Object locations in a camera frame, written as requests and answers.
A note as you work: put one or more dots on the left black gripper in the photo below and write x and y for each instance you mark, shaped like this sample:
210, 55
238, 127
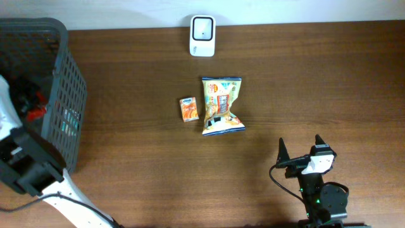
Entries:
24, 103

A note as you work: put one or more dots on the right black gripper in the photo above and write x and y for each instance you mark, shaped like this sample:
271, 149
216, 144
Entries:
297, 161

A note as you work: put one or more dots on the red Hacks candy bag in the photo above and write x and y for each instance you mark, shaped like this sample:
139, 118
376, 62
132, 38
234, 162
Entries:
37, 108

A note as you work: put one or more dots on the beige snack bag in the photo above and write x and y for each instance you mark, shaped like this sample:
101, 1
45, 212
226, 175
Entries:
219, 95

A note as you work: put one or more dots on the orange tissue pack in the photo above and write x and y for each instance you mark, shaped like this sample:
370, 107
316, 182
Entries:
188, 108

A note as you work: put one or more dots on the teal tissue pack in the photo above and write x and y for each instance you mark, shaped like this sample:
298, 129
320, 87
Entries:
69, 122

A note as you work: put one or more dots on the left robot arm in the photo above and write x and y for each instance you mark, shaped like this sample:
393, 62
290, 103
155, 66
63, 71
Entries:
31, 165

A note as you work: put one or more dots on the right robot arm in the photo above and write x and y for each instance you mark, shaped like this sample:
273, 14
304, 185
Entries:
325, 202

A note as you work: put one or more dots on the white barcode scanner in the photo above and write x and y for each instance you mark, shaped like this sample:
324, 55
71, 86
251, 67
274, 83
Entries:
202, 36

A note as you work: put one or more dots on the grey plastic mesh basket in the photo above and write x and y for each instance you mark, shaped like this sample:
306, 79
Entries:
37, 49

